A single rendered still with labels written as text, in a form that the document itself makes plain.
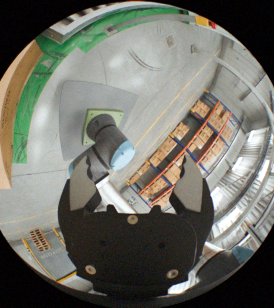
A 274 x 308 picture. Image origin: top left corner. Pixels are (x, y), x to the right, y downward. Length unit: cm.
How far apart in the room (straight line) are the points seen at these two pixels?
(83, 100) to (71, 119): 11
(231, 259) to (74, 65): 141
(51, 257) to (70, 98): 967
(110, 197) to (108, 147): 22
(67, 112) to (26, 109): 88
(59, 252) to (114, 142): 943
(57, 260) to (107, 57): 1038
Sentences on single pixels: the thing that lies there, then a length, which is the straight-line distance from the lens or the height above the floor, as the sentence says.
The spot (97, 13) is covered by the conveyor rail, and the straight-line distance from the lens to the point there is 73.
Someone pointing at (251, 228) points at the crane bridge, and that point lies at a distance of 191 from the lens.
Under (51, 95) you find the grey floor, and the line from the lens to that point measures 121.
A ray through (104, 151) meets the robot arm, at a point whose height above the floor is 98.
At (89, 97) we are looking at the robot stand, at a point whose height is 75.
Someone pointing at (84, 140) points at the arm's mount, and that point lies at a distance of 59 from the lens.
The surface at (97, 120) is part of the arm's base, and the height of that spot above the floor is 81.
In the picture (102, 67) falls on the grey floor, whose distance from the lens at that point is 131.
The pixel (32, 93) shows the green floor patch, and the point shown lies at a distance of 123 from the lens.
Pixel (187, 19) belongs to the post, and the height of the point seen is 88.
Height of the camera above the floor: 118
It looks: 17 degrees down
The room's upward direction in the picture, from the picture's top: 136 degrees clockwise
